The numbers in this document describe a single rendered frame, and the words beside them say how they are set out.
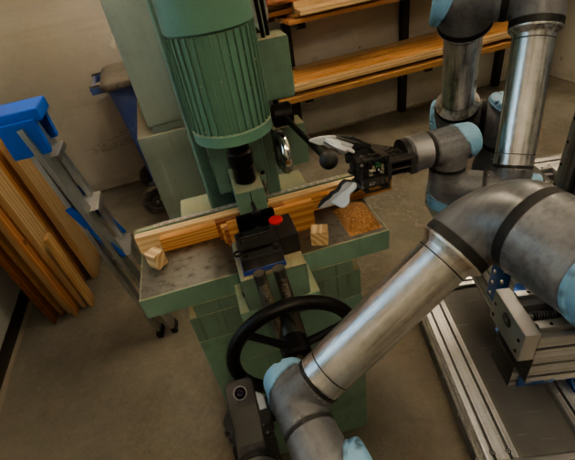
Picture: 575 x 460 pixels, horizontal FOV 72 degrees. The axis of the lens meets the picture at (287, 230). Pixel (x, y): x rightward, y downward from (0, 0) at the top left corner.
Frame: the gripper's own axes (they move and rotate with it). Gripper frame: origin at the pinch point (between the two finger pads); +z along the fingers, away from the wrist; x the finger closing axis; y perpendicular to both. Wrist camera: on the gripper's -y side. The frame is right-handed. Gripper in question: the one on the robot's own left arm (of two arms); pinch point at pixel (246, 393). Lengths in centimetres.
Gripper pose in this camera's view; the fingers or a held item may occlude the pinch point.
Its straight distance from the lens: 83.9
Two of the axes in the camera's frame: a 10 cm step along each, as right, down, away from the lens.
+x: 9.6, -2.6, 1.3
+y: 2.4, 9.6, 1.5
